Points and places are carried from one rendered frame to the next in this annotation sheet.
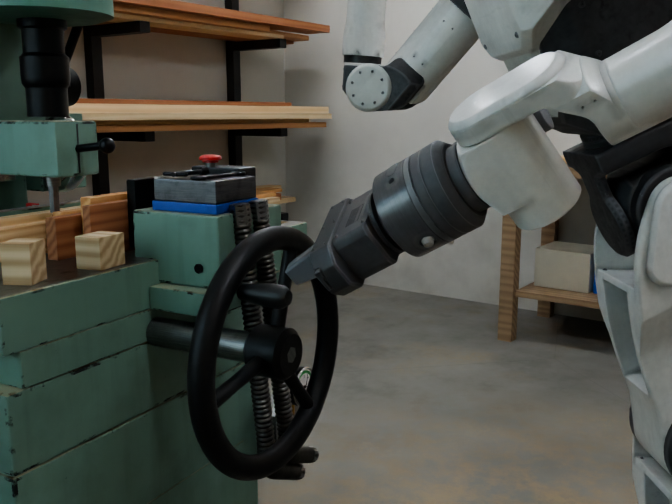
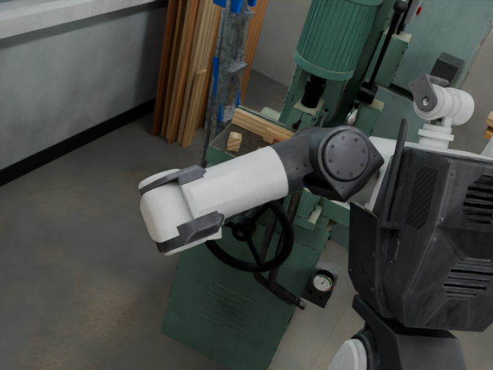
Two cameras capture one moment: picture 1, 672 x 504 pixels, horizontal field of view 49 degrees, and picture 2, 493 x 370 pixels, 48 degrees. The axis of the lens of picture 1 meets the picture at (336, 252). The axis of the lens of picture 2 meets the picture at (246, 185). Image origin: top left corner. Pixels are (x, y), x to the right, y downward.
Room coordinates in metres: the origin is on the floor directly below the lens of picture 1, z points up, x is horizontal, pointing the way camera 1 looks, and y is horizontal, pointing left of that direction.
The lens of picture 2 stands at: (0.46, -1.05, 1.78)
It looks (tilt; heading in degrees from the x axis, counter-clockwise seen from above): 35 degrees down; 74
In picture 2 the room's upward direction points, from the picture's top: 18 degrees clockwise
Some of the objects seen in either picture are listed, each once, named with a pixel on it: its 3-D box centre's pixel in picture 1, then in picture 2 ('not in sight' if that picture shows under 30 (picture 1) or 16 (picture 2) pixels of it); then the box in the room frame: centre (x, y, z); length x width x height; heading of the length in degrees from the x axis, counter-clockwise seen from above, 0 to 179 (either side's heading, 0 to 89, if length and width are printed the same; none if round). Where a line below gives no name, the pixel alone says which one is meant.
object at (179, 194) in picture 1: (212, 185); not in sight; (0.96, 0.16, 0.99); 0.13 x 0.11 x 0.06; 152
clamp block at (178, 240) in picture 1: (210, 240); (297, 186); (0.96, 0.16, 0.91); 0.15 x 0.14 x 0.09; 152
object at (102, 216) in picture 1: (150, 221); not in sight; (1.01, 0.25, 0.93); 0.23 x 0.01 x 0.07; 152
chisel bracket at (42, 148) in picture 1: (41, 153); (306, 114); (0.99, 0.39, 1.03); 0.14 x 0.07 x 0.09; 62
